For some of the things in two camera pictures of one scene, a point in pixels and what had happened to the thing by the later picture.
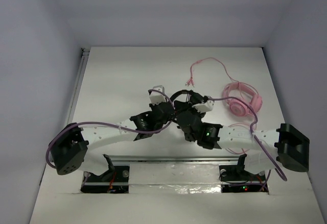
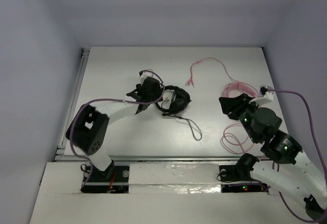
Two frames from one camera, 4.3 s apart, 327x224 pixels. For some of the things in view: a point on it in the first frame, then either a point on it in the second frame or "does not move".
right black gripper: [184, 106] → [235, 103]
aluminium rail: [174, 158] does not move
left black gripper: [169, 107] → [139, 94]
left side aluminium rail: [85, 53] does not move
